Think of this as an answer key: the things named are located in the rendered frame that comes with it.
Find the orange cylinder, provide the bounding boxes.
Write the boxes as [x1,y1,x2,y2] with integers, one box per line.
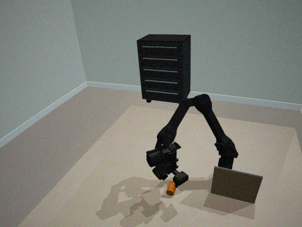
[166,181,176,196]

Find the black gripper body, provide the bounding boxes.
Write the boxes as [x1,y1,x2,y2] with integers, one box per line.
[164,158,189,186]

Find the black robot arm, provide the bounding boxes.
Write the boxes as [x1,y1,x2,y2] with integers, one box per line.
[146,94,238,180]

